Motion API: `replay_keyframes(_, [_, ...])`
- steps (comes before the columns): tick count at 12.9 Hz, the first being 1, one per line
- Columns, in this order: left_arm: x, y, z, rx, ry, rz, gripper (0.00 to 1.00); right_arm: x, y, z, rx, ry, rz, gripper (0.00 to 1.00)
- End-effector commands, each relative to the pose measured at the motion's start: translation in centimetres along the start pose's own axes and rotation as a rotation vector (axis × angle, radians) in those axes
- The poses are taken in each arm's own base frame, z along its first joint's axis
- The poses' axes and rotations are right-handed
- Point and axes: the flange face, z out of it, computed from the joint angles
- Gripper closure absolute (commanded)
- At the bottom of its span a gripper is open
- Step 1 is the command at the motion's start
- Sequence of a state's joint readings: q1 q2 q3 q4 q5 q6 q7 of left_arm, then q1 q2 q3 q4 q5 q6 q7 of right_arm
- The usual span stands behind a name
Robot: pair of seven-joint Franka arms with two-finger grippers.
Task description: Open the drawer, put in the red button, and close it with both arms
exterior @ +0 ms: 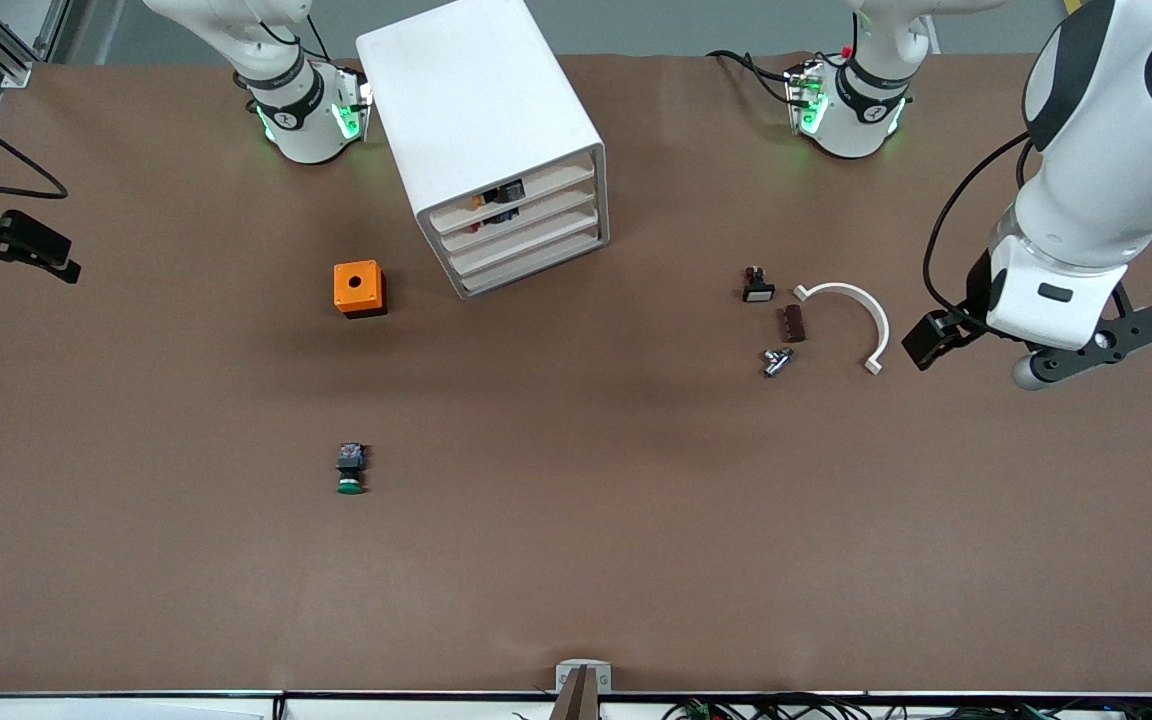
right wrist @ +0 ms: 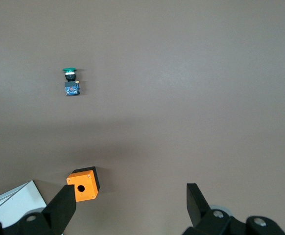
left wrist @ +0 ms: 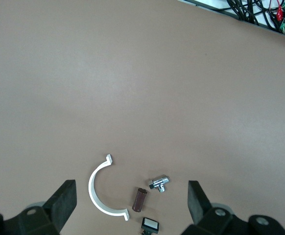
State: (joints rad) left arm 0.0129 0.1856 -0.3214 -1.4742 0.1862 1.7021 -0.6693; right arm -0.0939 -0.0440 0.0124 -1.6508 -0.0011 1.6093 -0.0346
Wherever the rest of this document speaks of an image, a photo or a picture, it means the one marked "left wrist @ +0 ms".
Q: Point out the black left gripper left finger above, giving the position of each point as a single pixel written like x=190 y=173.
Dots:
x=59 y=210

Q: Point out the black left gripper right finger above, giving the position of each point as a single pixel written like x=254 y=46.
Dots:
x=201 y=210

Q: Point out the chrome angle valve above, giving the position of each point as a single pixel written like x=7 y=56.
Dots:
x=158 y=182

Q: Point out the brown cylinder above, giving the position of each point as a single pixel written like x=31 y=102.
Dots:
x=139 y=199

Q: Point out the brown table mat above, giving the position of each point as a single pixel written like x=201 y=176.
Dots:
x=142 y=98

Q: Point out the red alligator clip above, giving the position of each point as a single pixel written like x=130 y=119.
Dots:
x=279 y=13

